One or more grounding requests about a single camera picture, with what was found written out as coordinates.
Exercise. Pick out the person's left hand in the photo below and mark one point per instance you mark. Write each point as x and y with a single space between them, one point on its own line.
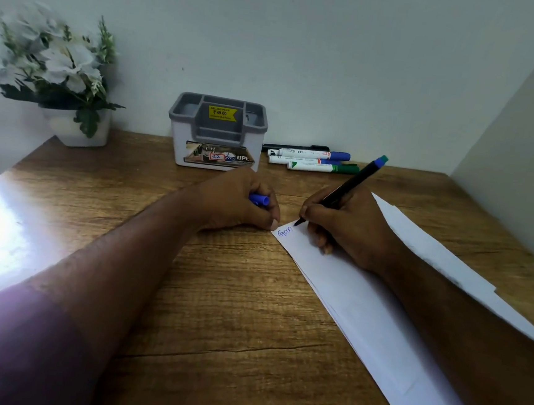
225 201

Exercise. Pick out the person's right hand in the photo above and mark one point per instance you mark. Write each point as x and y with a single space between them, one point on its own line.
358 226

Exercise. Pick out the person's left thumb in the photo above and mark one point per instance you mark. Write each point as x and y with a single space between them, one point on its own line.
265 218

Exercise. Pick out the blue pen cap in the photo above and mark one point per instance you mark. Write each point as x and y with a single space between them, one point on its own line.
259 200

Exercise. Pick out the black pen with blue end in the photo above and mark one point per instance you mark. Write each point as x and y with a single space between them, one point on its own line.
353 181

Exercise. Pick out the person's right forearm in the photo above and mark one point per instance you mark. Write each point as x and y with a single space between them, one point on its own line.
468 348

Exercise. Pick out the person's left forearm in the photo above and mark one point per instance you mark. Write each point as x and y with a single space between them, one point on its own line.
122 262

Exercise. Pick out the white marker with blue cap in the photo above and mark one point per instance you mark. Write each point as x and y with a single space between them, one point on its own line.
294 161
308 154

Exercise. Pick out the white marker with green cap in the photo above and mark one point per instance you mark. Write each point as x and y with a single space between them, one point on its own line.
321 167

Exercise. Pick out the black marker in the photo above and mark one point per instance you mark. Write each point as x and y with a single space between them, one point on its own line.
295 147

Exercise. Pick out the grey and white desk organizer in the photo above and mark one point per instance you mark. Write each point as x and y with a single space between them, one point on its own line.
216 139

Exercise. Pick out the white flower pot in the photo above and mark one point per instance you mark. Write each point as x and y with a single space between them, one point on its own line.
68 133

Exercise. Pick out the white artificial flower plant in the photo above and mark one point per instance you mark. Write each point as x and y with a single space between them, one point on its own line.
55 65

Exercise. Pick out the purple shirt sleeve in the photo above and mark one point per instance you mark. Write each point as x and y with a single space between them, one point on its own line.
16 350

